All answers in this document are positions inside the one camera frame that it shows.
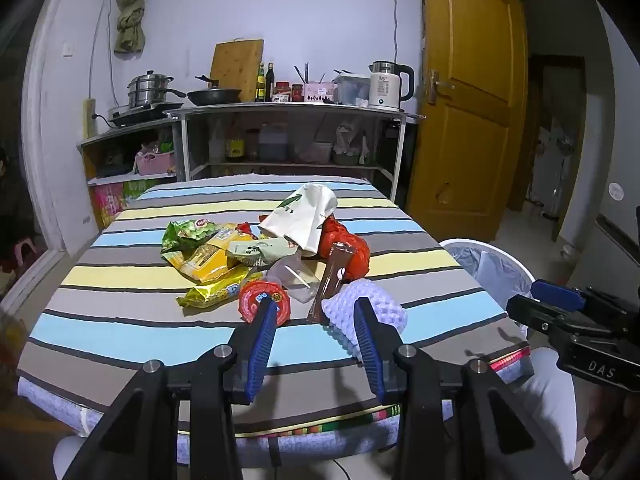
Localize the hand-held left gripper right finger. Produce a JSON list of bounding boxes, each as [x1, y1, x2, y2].
[[352, 297, 576, 480]]

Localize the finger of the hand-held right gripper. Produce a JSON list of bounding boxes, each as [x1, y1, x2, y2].
[[531, 280, 588, 312], [506, 295, 563, 341]]

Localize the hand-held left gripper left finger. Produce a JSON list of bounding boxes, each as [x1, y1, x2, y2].
[[65, 300, 282, 480]]

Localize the red round packet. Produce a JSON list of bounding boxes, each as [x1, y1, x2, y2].
[[238, 281, 292, 326]]

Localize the lavender foam fruit net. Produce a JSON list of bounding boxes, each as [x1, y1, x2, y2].
[[321, 280, 408, 361]]

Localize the brown sachet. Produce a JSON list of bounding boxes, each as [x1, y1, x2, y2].
[[306, 241, 357, 324]]

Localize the white round bin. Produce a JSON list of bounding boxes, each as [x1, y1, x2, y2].
[[440, 238, 538, 341]]

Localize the red plastic bag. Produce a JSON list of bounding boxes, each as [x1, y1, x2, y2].
[[312, 215, 372, 283]]

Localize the white trash bin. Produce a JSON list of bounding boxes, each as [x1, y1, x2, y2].
[[447, 245, 533, 311]]

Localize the person's right hand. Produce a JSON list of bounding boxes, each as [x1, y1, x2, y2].
[[582, 385, 640, 478]]

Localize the yellow packet blue print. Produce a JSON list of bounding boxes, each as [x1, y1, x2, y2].
[[175, 270, 268, 311]]

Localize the person's right leg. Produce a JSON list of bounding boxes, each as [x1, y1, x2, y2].
[[517, 347, 588, 461]]

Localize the person's leg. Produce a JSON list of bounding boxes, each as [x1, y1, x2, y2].
[[517, 347, 588, 461], [52, 435, 88, 471]]

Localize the clear plastic container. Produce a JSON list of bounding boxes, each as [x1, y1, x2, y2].
[[264, 252, 326, 304]]

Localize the pale green wrapper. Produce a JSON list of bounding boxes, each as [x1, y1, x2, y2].
[[226, 237, 301, 268]]

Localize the yellow snack packet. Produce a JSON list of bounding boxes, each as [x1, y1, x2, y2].
[[162, 227, 256, 283]]

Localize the green snack packet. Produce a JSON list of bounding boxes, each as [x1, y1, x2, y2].
[[160, 217, 221, 256]]

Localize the white paper bag green print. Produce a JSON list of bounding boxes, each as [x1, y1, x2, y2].
[[258, 183, 339, 256]]

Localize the yellow wooden door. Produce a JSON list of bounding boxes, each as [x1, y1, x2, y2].
[[405, 0, 530, 242]]

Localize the green printed box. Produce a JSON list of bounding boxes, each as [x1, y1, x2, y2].
[[122, 181, 146, 211]]

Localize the yellow label oil bottle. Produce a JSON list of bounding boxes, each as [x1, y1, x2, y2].
[[225, 125, 246, 162]]

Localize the dark liquid jug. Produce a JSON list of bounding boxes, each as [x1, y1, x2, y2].
[[258, 124, 290, 162]]

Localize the pink printed box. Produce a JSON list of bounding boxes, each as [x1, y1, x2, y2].
[[90, 184, 125, 228]]

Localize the pink basket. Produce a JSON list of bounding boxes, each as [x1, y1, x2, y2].
[[135, 151, 176, 176]]

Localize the crumpled plastic bags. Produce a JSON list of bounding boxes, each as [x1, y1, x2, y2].
[[334, 120, 373, 166]]

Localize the person's left leg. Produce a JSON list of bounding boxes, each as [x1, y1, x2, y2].
[[52, 435, 88, 471]]

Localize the white metal shelf rack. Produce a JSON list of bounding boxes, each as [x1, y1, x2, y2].
[[164, 102, 428, 201]]

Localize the pink stool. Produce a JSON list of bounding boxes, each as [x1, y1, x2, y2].
[[12, 239, 42, 262]]

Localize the low side shelf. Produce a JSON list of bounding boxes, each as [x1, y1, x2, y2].
[[77, 119, 181, 231]]

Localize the black frying pan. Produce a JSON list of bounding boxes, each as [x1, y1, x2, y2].
[[186, 76, 243, 107]]

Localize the pink utensil box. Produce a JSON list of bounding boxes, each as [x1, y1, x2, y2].
[[303, 80, 336, 104]]

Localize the black induction cooker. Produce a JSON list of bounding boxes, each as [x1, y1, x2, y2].
[[107, 102, 183, 128]]

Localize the clear lidded storage container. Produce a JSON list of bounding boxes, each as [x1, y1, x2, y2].
[[334, 72, 372, 106]]

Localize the white electric kettle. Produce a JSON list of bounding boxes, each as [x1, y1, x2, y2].
[[367, 60, 416, 111]]

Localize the steel steamer pot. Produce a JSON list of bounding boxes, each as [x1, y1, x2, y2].
[[126, 71, 187, 109]]

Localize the wooden cutting board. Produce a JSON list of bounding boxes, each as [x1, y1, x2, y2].
[[209, 39, 265, 103]]

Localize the yellowish power strip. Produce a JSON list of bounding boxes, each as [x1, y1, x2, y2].
[[82, 99, 97, 140]]

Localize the green hanging cloth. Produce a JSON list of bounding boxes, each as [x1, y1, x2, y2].
[[114, 0, 148, 55]]

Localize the metal door handle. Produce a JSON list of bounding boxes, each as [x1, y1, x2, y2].
[[427, 69, 456, 106]]

